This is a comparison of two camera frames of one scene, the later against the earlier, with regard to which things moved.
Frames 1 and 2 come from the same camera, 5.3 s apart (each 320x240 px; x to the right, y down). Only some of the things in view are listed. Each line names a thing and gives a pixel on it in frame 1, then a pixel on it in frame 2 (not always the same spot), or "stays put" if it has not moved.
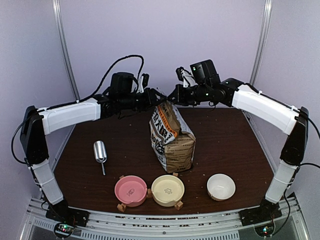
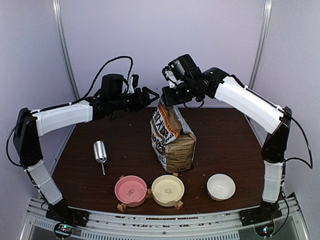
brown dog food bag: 172,137 stays put
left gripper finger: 158,101 -> 153,99
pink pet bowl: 131,190 stays put
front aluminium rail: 290,226 stays put
